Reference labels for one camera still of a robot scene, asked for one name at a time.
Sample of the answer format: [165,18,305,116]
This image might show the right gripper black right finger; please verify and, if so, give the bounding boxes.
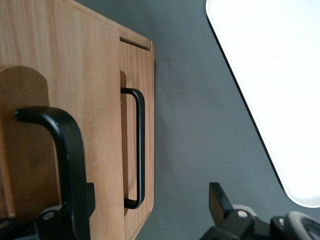
[199,182,266,240]

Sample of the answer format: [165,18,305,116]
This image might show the black metal drawer handle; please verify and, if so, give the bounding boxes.
[120,87,146,210]
[14,106,91,240]

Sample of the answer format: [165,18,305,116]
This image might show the cream plastic tray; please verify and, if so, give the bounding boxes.
[205,0,320,208]

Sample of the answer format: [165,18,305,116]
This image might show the wooden drawer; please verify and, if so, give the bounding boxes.
[119,37,154,240]
[0,0,126,240]

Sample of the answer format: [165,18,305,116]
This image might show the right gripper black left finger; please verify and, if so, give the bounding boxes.
[33,182,96,240]

